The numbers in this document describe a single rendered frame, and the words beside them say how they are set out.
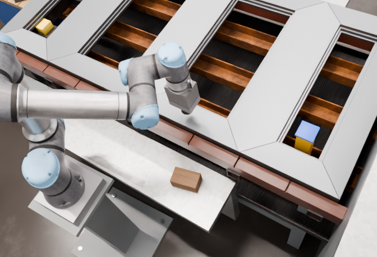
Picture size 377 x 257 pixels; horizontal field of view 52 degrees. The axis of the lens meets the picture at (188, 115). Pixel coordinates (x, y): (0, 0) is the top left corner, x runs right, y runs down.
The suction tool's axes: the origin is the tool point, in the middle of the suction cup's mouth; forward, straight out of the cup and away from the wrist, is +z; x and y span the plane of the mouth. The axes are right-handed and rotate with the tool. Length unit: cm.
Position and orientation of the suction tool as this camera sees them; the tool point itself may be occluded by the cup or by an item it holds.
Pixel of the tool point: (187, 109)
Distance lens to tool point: 134.1
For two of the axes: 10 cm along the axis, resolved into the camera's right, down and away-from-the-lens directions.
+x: -5.3, 7.7, -3.6
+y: -8.4, -4.0, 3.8
